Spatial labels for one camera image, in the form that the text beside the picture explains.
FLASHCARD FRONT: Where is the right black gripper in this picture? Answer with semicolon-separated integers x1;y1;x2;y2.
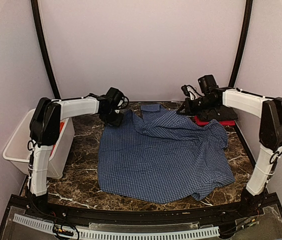
176;95;217;116

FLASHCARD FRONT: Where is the blue checked shirt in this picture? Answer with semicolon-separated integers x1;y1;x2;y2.
97;104;235;204

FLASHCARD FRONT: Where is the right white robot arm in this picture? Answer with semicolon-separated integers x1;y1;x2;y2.
178;85;282;197

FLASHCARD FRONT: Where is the white plastic laundry basket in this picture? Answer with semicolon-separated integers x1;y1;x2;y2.
2;108;76;180

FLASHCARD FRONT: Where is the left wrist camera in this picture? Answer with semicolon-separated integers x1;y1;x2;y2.
105;87;130;110

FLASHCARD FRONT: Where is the right black frame post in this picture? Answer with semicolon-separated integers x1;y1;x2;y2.
228;0;253;88

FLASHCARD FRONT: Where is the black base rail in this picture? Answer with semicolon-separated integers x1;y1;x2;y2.
7;193;282;232

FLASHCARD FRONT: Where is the orange garment in basket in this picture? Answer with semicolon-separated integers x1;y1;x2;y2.
50;121;65;157

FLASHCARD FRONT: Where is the black frame post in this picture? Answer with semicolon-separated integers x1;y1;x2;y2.
30;0;61;99
228;0;253;88

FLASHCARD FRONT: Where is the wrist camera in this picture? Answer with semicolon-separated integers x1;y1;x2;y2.
105;87;130;110
180;74;219;101

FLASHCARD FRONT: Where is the left black frame post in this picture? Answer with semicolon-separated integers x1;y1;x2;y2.
30;0;61;99

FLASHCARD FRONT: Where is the white slotted cable duct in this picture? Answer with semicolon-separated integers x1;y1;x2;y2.
13;214;220;240

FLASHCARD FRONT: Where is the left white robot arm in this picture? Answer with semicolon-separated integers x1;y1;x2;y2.
27;87;129;198

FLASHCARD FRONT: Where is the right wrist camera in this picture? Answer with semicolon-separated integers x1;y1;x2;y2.
180;74;219;101

